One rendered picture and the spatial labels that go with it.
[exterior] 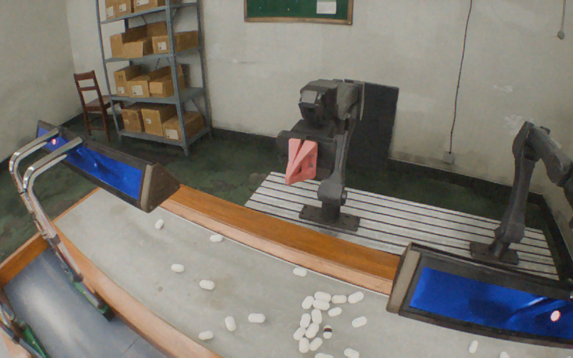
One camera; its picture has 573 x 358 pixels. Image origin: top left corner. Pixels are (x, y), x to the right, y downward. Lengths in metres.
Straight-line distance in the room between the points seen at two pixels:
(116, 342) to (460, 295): 0.73
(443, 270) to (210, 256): 0.61
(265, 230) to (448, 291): 0.58
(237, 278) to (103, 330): 0.40
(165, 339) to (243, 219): 0.41
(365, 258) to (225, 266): 0.35
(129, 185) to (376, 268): 0.57
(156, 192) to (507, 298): 0.48
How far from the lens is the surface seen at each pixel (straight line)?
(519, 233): 0.98
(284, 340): 0.63
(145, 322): 0.68
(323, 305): 0.65
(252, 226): 0.81
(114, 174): 0.52
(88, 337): 0.84
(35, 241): 1.16
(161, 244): 0.85
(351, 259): 0.73
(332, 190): 0.86
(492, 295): 0.33
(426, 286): 0.31
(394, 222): 1.02
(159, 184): 0.46
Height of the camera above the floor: 1.31
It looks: 34 degrees down
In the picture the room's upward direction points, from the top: straight up
